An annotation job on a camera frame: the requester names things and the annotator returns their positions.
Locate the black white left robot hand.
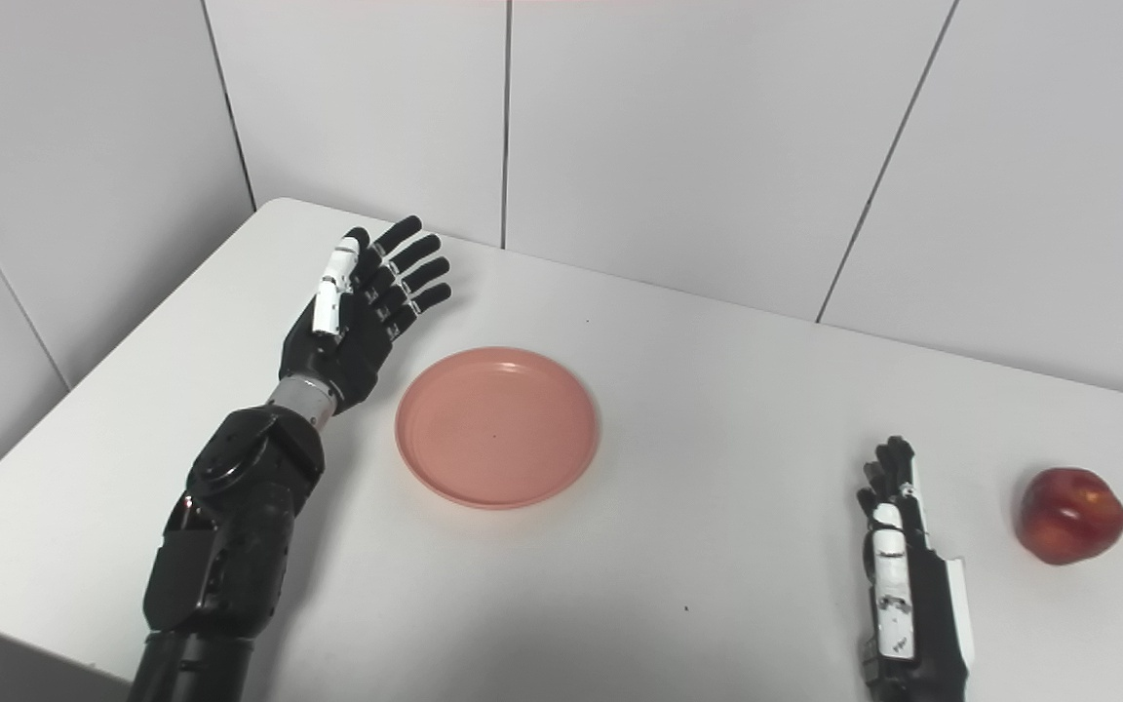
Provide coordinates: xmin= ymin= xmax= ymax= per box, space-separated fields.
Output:
xmin=278 ymin=215 xmax=452 ymax=415

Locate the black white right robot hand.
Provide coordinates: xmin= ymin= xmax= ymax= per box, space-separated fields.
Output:
xmin=855 ymin=436 xmax=974 ymax=702

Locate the pink plate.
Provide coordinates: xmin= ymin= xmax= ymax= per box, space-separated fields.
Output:
xmin=395 ymin=346 xmax=601 ymax=511

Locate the red apple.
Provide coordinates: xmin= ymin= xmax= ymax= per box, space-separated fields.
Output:
xmin=1014 ymin=467 xmax=1123 ymax=566

